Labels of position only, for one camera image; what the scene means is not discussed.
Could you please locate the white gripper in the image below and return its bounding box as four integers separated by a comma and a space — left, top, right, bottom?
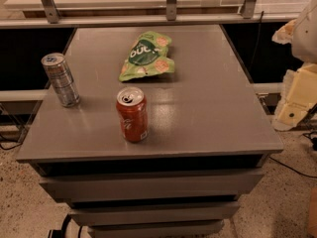
271, 20, 317, 131

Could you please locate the red coke can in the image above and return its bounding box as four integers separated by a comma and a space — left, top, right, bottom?
116, 87, 148, 143

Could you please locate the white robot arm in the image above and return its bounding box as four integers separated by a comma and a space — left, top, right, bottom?
272, 0, 317, 131

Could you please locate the silver energy drink can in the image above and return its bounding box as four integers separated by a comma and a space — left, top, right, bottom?
42, 53, 80, 107

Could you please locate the grey drawer cabinet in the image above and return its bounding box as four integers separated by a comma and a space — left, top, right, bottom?
17, 26, 283, 238

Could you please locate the green chip bag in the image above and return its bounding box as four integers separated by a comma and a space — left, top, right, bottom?
119, 31, 175, 82

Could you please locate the black floor cable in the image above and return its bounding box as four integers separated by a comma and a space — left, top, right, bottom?
268, 156, 317, 179

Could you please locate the metal railing frame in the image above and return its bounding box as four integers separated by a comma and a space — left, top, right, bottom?
0, 0, 312, 29

